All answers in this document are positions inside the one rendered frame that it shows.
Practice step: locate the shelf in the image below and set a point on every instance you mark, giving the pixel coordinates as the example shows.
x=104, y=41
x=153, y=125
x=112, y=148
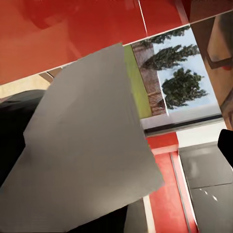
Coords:
x=212, y=26

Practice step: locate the fixed window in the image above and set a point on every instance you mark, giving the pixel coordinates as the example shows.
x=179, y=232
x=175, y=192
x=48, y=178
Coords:
x=170, y=83

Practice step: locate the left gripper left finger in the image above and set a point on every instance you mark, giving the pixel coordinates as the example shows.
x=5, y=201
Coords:
x=12, y=145

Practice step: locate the paper coffee filter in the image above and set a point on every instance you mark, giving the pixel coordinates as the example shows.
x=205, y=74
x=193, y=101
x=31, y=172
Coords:
x=86, y=154

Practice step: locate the cabinet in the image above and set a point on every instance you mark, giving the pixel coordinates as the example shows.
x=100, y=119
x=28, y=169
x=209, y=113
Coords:
x=209, y=179

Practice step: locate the coffee maker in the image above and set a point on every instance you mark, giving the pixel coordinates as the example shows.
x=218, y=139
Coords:
x=16, y=112

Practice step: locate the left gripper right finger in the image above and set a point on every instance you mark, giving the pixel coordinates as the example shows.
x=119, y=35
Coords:
x=225, y=144

